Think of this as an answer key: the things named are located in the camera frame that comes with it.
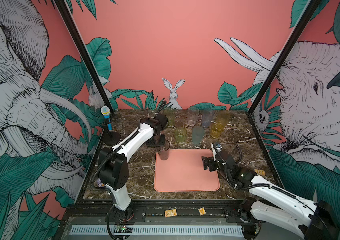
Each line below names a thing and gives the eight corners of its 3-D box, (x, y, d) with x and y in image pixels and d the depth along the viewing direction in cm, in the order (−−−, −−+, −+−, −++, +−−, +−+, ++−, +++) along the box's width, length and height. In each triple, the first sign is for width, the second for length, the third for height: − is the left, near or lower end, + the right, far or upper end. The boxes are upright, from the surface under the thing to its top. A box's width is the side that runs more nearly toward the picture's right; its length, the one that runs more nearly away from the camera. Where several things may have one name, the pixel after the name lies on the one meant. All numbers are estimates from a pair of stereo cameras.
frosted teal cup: (192, 143, 104) (193, 140, 101) (191, 129, 112) (192, 126, 109) (205, 143, 104) (206, 140, 101) (203, 129, 112) (204, 126, 109)
